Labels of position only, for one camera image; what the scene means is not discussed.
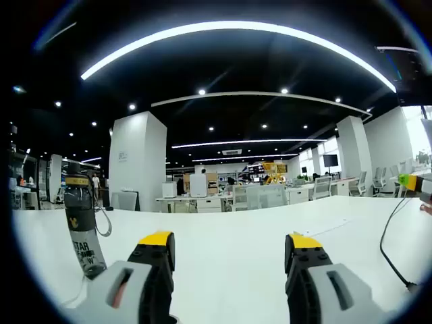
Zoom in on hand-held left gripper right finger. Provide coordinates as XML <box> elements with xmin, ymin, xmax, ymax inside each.
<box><xmin>285</xmin><ymin>233</ymin><xmax>389</xmax><ymax>324</ymax></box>

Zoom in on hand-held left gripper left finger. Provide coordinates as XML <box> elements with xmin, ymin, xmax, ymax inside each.
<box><xmin>63</xmin><ymin>231</ymin><xmax>178</xmax><ymax>324</ymax></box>

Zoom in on black cable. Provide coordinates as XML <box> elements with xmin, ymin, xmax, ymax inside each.
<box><xmin>379</xmin><ymin>196</ymin><xmax>423</xmax><ymax>295</ymax></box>

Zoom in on white desk desktop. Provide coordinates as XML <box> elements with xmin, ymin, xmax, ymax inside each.
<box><xmin>11</xmin><ymin>194</ymin><xmax>432</xmax><ymax>324</ymax></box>

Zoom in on white office desk row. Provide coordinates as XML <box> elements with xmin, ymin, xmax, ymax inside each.
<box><xmin>155</xmin><ymin>194</ymin><xmax>234</xmax><ymax>214</ymax></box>

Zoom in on white office chair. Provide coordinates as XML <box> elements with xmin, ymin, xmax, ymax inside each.
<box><xmin>348</xmin><ymin>171</ymin><xmax>368</xmax><ymax>197</ymax></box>
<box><xmin>245</xmin><ymin>184</ymin><xmax>289</xmax><ymax>212</ymax></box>
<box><xmin>311</xmin><ymin>175</ymin><xmax>333</xmax><ymax>200</ymax></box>
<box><xmin>372</xmin><ymin>167</ymin><xmax>388</xmax><ymax>197</ymax></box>

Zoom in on dark transparent water bottle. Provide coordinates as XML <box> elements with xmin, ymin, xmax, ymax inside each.
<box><xmin>63</xmin><ymin>161</ymin><xmax>112</xmax><ymax>281</ymax></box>

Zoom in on white leaning panel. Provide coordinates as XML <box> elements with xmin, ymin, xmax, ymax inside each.
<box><xmin>110</xmin><ymin>190</ymin><xmax>142</xmax><ymax>213</ymax></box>

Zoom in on small white box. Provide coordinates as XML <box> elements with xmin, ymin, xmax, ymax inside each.
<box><xmin>161</xmin><ymin>181</ymin><xmax>178</xmax><ymax>199</ymax></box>

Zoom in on yellow lift machine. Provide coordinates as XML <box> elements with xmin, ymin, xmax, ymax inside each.
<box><xmin>261</xmin><ymin>161</ymin><xmax>288</xmax><ymax>186</ymax></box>

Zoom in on brown cardboard boxes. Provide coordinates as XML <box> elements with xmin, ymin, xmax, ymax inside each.
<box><xmin>206</xmin><ymin>172</ymin><xmax>219</xmax><ymax>196</ymax></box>

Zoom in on long curved ceiling light strip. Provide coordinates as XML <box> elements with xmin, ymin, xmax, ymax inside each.
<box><xmin>80</xmin><ymin>20</ymin><xmax>398</xmax><ymax>95</ymax></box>

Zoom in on thin white cable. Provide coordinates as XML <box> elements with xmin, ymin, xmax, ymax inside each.
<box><xmin>63</xmin><ymin>273</ymin><xmax>90</xmax><ymax>308</ymax></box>

